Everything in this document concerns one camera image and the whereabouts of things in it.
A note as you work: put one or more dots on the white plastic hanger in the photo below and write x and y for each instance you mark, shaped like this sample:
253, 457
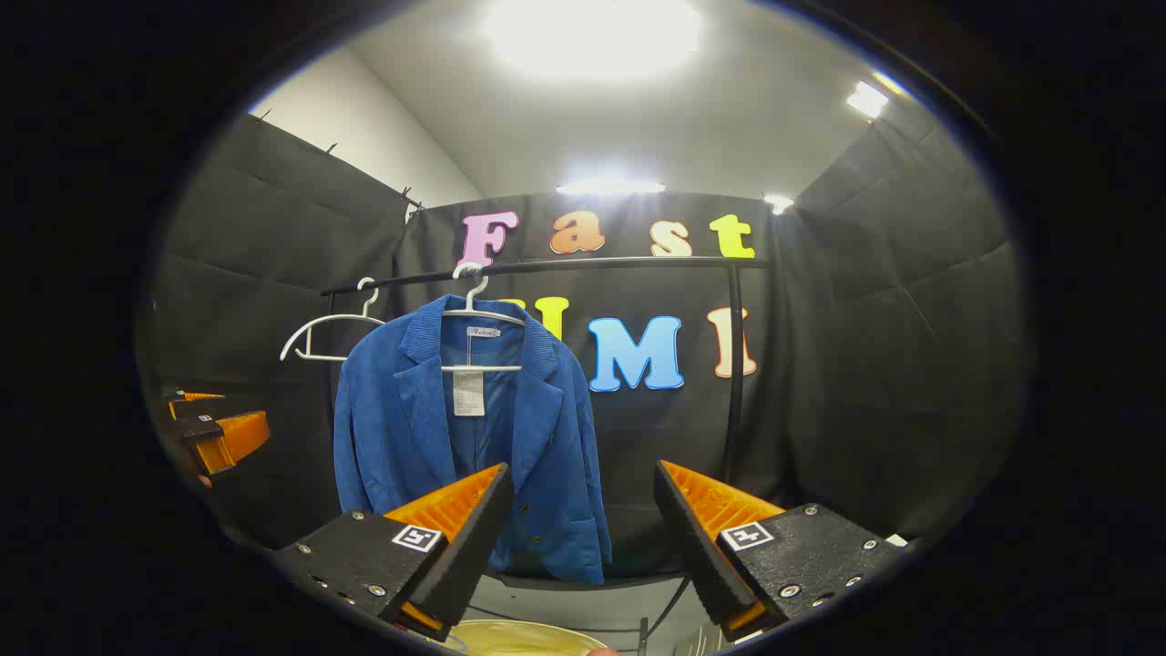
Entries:
319, 321
483, 368

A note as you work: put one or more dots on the small ceiling light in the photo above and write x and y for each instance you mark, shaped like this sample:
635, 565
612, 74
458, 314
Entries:
777, 202

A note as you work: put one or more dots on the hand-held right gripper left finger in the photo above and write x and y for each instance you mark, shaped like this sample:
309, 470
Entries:
474, 547

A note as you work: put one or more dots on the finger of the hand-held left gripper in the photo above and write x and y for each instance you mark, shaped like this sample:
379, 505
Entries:
202, 433
196, 406

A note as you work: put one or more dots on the long ceiling light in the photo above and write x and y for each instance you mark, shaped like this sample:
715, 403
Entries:
610, 187

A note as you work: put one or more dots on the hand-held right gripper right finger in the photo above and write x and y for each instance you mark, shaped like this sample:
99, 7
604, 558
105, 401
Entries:
692, 547

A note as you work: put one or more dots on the large round ceiling light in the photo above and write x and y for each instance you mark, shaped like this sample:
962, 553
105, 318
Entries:
592, 36

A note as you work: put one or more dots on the black backdrop cloth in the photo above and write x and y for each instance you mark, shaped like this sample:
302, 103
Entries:
865, 364

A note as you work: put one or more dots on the white ribbed basket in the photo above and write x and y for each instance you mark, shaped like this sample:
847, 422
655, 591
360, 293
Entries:
701, 642

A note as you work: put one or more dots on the black metal clothes rack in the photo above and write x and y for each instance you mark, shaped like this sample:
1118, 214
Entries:
734, 364

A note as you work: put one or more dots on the beige laundry hamper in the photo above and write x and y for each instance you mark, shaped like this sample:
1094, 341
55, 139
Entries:
519, 638

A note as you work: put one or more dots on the square ceiling light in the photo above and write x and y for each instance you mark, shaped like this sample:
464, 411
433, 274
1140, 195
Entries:
865, 98

